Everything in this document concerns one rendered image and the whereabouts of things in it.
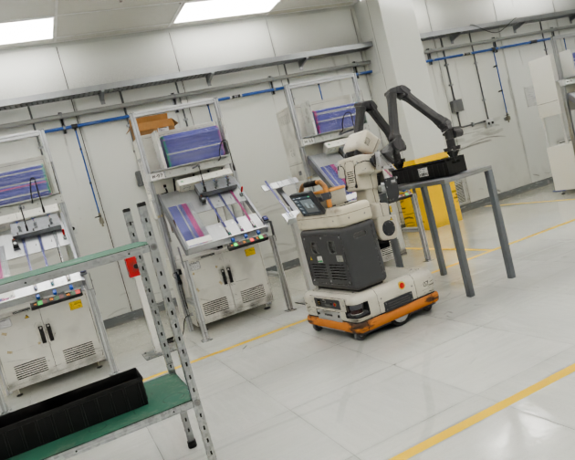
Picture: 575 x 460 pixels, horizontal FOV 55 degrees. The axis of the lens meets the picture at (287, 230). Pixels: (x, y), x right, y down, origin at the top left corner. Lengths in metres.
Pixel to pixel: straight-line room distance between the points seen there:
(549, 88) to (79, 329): 5.97
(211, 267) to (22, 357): 1.55
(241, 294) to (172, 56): 3.02
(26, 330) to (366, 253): 2.56
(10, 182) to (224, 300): 1.88
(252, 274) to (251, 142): 2.26
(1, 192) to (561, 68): 6.12
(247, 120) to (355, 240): 3.57
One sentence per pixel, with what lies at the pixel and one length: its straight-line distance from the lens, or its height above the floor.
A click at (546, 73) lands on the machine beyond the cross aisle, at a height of 1.51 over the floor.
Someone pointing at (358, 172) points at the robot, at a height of 0.98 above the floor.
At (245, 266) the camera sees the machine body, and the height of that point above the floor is 0.42.
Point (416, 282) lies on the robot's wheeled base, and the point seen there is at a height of 0.22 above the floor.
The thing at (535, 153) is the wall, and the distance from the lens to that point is 9.19.
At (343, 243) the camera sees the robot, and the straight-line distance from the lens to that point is 3.35.
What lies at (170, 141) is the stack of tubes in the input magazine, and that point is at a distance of 4.82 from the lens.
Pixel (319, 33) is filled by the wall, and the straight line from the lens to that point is 7.36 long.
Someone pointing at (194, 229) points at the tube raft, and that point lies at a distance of 4.47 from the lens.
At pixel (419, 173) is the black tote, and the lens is 4.07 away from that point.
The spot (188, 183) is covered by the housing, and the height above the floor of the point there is 1.22.
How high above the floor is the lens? 1.05
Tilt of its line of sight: 5 degrees down
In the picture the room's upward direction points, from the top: 14 degrees counter-clockwise
